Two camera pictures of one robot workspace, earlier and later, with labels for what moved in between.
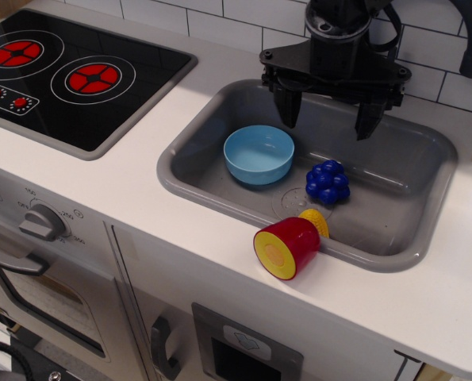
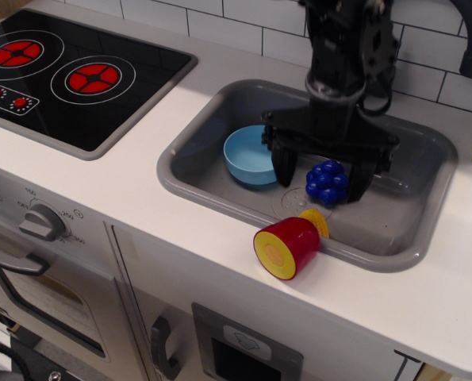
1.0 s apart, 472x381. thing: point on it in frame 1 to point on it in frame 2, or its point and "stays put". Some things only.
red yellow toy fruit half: x=288 y=246 stays put
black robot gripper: x=341 y=67 to x=331 y=128
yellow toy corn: x=318 y=218 stays put
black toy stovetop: x=81 y=87 stays put
